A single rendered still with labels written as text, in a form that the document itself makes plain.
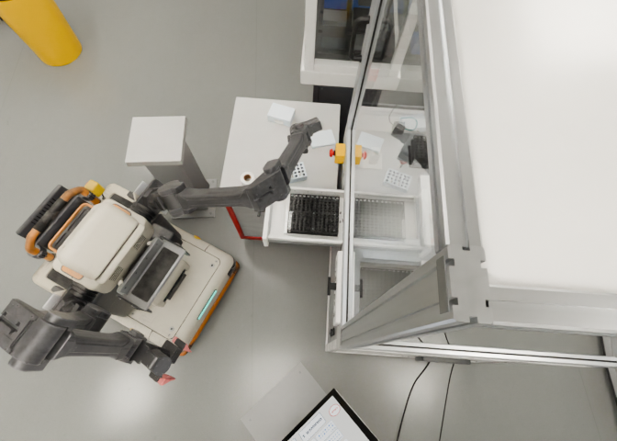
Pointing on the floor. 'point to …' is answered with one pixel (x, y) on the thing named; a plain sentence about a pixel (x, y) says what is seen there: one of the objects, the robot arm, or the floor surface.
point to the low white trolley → (266, 130)
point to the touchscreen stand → (284, 406)
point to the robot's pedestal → (167, 155)
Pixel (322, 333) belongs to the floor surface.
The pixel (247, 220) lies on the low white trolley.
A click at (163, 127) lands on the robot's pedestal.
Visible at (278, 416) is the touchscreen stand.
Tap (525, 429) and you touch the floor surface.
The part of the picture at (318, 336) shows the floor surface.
